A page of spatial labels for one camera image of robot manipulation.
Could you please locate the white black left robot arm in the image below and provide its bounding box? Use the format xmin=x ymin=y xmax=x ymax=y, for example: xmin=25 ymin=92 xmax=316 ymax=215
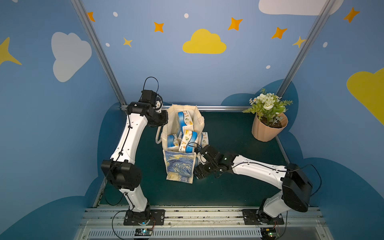
xmin=101 ymin=100 xmax=168 ymax=226

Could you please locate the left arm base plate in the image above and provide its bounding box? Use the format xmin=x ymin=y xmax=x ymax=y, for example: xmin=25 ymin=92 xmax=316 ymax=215
xmin=124 ymin=209 xmax=166 ymax=226

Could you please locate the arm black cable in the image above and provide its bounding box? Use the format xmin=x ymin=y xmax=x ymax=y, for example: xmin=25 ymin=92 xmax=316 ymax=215
xmin=142 ymin=76 xmax=160 ymax=92
xmin=299 ymin=163 xmax=323 ymax=197

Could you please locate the right green circuit board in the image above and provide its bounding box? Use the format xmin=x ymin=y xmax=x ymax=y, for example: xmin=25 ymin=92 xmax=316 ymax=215
xmin=260 ymin=228 xmax=278 ymax=240

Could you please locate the purple snail tissue pack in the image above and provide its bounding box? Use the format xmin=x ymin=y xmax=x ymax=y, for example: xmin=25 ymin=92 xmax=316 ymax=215
xmin=179 ymin=130 xmax=198 ymax=153

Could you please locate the left green circuit board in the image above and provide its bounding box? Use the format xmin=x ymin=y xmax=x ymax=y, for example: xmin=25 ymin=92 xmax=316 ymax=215
xmin=135 ymin=229 xmax=153 ymax=237

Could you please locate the aluminium rail frame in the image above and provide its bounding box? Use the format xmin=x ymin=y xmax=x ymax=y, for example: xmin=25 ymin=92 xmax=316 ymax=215
xmin=75 ymin=206 xmax=334 ymax=240

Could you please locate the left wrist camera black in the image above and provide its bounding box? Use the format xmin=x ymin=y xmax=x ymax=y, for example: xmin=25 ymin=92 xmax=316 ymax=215
xmin=139 ymin=90 xmax=158 ymax=106

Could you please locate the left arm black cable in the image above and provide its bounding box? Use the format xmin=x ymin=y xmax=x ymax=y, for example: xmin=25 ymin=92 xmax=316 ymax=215
xmin=142 ymin=76 xmax=160 ymax=92

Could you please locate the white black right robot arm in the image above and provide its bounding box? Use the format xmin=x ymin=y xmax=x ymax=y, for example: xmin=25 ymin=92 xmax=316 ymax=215
xmin=194 ymin=145 xmax=313 ymax=225

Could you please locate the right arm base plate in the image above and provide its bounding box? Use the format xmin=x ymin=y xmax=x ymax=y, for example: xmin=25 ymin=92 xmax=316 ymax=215
xmin=242 ymin=209 xmax=285 ymax=225

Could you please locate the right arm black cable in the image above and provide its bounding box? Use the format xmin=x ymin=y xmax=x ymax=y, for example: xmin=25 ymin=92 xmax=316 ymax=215
xmin=299 ymin=163 xmax=323 ymax=197

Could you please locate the artificial white flower plant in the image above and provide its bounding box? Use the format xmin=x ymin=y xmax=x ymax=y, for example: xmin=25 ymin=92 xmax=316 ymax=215
xmin=243 ymin=89 xmax=293 ymax=128

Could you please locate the canvas bag starry night print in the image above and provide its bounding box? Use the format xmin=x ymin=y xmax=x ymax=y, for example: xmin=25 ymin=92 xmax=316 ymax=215
xmin=156 ymin=105 xmax=205 ymax=184

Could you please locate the blue white tissue pack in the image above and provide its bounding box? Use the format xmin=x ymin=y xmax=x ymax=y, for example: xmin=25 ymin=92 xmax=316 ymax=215
xmin=167 ymin=134 xmax=180 ymax=151

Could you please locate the green circuit board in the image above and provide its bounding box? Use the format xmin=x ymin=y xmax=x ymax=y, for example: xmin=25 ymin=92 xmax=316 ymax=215
xmin=135 ymin=229 xmax=153 ymax=237
xmin=260 ymin=228 xmax=278 ymax=240

